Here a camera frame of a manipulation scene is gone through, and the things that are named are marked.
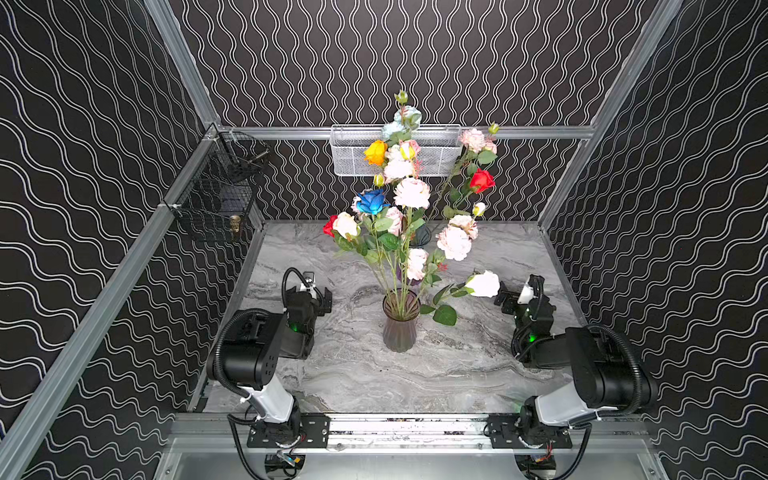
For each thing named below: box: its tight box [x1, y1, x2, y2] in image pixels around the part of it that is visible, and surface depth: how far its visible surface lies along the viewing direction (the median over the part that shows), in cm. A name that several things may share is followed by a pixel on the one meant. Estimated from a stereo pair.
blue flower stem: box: [356, 189, 400, 316], surface depth 62 cm
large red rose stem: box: [443, 164, 496, 218], surface depth 75 cm
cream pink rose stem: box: [332, 212, 390, 295], surface depth 65 cm
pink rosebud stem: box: [399, 139, 421, 162], surface depth 80 cm
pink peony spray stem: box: [431, 121, 500, 219], surface depth 87 cm
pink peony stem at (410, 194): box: [393, 178, 431, 315], surface depth 60 cm
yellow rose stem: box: [364, 139, 389, 166], surface depth 80 cm
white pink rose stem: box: [420, 270, 501, 326], surface depth 55 cm
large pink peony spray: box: [392, 177, 430, 319], surface depth 60 cm
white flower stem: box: [381, 90, 422, 146], surface depth 81 cm
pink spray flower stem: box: [408, 202, 486, 315], surface depth 65 cm
